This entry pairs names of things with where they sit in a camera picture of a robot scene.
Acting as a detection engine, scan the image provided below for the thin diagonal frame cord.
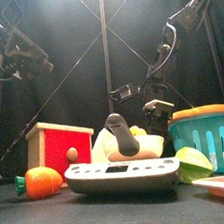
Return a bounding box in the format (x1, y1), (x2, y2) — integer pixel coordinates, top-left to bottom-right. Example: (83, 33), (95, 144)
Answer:
(0, 0), (154, 170)
(71, 0), (195, 120)

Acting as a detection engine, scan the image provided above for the wooden box red drawer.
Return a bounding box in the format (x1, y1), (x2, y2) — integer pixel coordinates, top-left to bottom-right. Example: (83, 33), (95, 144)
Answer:
(23, 116), (99, 190)

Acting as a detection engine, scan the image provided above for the white toy food piece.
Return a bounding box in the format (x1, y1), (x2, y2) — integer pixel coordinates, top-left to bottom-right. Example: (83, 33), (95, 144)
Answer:
(88, 127), (112, 164)

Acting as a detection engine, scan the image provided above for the yellow toy food piece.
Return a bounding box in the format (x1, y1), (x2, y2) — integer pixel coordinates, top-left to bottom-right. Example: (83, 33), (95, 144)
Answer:
(128, 124), (149, 138)

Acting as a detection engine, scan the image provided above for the green toy leaf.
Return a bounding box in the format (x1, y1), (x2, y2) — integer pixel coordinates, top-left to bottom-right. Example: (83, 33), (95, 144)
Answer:
(174, 143), (215, 186)

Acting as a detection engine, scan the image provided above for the orange toy carrot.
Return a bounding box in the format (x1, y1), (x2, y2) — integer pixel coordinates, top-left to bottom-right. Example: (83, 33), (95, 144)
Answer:
(13, 164), (66, 203)

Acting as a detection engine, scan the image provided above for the teal basket orange rim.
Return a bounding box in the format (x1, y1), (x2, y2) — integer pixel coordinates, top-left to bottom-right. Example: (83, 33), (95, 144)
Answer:
(165, 102), (224, 180)

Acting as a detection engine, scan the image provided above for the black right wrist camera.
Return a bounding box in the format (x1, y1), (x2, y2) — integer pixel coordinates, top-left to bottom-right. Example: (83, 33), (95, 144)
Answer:
(106, 81), (140, 106)

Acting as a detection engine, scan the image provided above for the vertical metal frame pole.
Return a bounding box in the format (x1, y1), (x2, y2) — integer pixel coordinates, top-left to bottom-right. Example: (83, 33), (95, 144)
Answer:
(98, 0), (115, 114)

